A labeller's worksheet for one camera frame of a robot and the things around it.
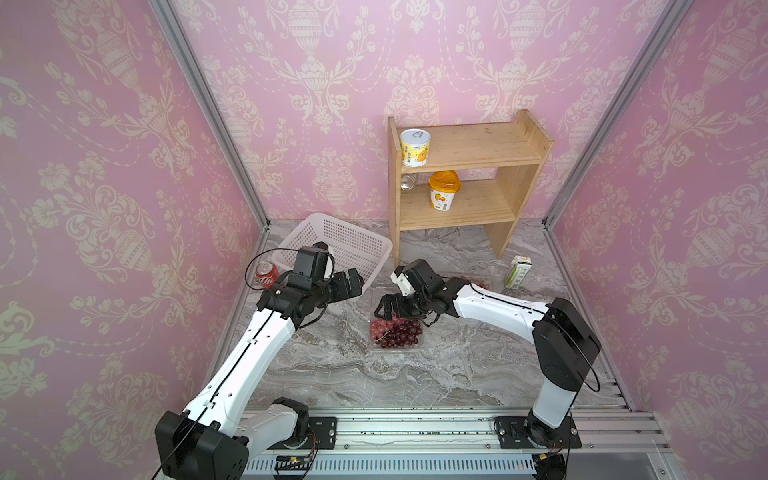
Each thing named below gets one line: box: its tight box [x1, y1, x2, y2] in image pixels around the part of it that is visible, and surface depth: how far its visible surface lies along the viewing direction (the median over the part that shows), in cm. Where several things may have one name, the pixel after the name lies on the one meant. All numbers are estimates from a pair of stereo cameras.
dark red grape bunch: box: [374, 318, 423, 349], surface depth 88 cm
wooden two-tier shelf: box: [387, 109, 554, 268], surface depth 89 cm
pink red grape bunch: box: [370, 318, 394, 342], surface depth 87 cm
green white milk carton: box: [505, 255, 533, 290], surface depth 94 cm
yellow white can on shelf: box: [400, 128, 431, 168], surface depth 74 cm
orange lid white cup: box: [428, 170, 461, 212], surface depth 91 cm
